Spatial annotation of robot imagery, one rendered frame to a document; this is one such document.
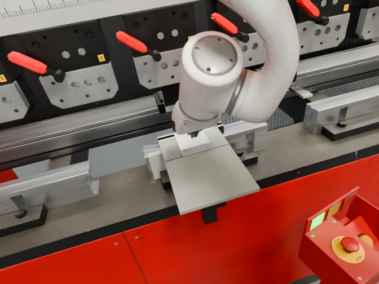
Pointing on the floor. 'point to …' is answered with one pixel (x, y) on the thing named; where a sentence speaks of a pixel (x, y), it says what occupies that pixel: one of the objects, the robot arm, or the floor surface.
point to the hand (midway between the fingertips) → (193, 129)
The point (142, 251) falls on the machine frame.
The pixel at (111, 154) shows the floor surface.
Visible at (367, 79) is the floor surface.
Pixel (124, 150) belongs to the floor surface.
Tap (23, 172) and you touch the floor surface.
